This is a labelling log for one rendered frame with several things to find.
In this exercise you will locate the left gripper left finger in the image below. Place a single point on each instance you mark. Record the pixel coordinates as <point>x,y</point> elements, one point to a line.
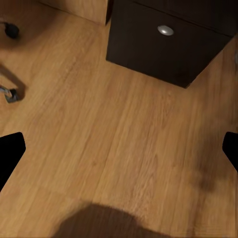
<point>12,147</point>

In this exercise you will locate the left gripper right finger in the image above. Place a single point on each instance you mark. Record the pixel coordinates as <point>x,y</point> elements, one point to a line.
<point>230,148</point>

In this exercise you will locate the swivel chair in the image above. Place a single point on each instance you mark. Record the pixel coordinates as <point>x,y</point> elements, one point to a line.
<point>11,31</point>

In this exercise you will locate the cabinet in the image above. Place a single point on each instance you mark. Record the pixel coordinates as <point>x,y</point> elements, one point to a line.
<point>171,40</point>
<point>98,11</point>

